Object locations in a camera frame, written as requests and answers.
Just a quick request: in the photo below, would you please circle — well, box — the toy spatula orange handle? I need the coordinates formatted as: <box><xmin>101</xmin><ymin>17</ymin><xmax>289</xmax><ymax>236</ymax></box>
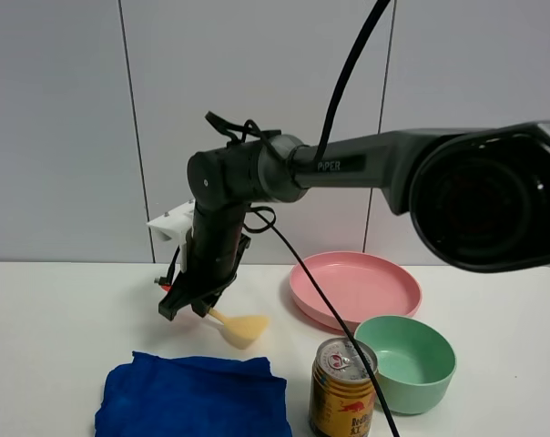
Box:
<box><xmin>202</xmin><ymin>307</ymin><xmax>270</xmax><ymax>350</ymax></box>

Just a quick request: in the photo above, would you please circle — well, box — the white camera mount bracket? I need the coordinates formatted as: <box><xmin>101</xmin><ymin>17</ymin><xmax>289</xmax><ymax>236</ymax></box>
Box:
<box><xmin>147</xmin><ymin>199</ymin><xmax>195</xmax><ymax>272</ymax></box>

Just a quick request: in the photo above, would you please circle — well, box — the pink plastic plate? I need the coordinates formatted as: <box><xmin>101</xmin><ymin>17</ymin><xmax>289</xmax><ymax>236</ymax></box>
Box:
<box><xmin>288</xmin><ymin>251</ymin><xmax>423</xmax><ymax>331</ymax></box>

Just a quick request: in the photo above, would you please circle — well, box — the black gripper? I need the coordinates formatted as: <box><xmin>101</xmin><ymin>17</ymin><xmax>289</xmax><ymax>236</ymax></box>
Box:
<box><xmin>158</xmin><ymin>202</ymin><xmax>248</xmax><ymax>320</ymax></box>

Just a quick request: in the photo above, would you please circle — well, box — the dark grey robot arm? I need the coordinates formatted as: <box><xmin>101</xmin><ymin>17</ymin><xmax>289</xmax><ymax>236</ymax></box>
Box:
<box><xmin>158</xmin><ymin>114</ymin><xmax>550</xmax><ymax>319</ymax></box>

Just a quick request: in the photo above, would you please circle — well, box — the green plastic bowl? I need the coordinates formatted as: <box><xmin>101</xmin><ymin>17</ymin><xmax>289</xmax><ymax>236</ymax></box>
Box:
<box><xmin>355</xmin><ymin>315</ymin><xmax>457</xmax><ymax>415</ymax></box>

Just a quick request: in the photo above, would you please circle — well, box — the gold Red Bull can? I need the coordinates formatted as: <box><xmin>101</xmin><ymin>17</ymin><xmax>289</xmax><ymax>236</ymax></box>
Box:
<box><xmin>309</xmin><ymin>337</ymin><xmax>377</xmax><ymax>437</ymax></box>

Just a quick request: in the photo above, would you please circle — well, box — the black cable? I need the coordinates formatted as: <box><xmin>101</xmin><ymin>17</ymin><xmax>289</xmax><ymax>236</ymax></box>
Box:
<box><xmin>205</xmin><ymin>0</ymin><xmax>401</xmax><ymax>437</ymax></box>

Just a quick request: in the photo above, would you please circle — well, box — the blue folded cloth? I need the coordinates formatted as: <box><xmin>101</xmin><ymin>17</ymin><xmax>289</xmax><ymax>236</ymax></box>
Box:
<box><xmin>95</xmin><ymin>352</ymin><xmax>292</xmax><ymax>436</ymax></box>

